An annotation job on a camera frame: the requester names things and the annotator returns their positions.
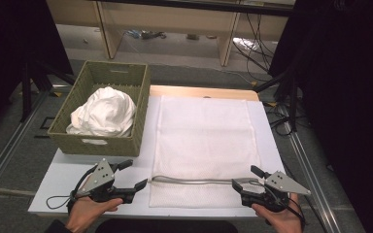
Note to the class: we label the light wooden board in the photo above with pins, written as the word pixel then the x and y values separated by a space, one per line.
pixel 207 92

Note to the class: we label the green woven basket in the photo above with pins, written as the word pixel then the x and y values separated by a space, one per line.
pixel 74 106

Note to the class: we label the white garment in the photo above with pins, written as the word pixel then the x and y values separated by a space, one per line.
pixel 105 113

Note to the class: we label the blue and black clutter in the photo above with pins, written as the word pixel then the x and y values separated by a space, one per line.
pixel 147 34

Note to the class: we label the person's right hand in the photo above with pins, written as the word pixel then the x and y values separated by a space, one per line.
pixel 281 221

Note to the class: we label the white cloth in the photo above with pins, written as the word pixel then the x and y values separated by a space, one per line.
pixel 204 136

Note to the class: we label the clear plastic bag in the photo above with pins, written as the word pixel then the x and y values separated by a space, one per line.
pixel 243 42

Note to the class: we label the person's left hand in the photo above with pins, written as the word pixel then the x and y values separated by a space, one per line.
pixel 84 213

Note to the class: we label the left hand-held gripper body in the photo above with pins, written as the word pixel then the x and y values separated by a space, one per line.
pixel 102 181

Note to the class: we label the metal floor rail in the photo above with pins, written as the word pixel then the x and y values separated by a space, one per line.
pixel 314 181
pixel 9 147

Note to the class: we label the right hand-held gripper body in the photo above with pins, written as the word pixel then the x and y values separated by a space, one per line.
pixel 283 186

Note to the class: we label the light wooden desk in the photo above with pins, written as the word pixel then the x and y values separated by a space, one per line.
pixel 165 17

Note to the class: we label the black tripod stand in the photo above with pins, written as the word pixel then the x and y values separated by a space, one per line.
pixel 293 103
pixel 26 93

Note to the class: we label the black curtain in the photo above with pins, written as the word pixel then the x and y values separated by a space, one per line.
pixel 9 48
pixel 346 97

